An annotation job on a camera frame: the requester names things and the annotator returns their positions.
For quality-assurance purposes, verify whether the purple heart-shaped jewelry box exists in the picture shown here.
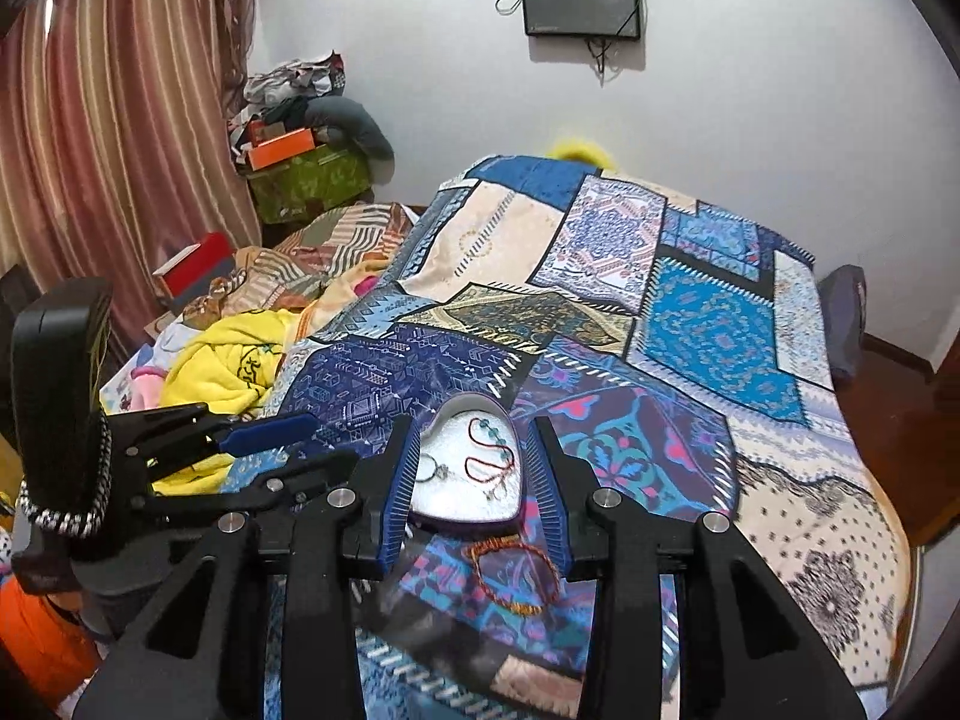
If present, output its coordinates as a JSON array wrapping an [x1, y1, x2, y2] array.
[[410, 394, 526, 536]]

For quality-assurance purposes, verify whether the red cord bracelet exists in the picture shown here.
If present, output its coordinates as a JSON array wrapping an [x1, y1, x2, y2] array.
[[462, 414, 521, 488]]

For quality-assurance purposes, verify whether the brown beaded bracelet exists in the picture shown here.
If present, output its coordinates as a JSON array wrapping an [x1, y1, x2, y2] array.
[[465, 533, 562, 618]]

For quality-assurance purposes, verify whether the yellow blanket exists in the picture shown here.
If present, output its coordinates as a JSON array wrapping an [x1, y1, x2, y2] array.
[[148, 307, 303, 496]]

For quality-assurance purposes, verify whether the red and white box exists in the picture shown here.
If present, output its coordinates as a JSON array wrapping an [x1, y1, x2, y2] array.
[[153, 231, 235, 310]]

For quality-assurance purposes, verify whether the striped brown blanket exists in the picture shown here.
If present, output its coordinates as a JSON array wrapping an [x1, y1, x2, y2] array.
[[176, 203, 413, 330]]

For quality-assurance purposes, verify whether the green patterned box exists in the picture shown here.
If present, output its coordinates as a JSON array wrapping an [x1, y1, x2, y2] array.
[[245, 145, 371, 224]]

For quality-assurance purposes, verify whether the orange shoe box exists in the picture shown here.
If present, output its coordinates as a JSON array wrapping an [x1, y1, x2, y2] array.
[[247, 128, 314, 171]]

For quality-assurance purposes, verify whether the blue patchwork patterned cloth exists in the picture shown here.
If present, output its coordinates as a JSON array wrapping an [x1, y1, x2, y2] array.
[[216, 154, 913, 720]]

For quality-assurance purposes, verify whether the pile of clothes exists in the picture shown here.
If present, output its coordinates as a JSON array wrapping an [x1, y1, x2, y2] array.
[[228, 52, 345, 145]]

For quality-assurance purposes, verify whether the striped red curtain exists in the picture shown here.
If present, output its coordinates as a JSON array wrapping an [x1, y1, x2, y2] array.
[[2, 0, 260, 355]]

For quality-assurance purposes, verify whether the yellow round object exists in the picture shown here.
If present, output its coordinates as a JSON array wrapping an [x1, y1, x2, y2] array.
[[547, 138, 617, 171]]

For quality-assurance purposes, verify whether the small black wall monitor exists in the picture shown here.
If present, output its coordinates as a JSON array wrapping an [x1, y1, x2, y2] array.
[[523, 0, 643, 41]]

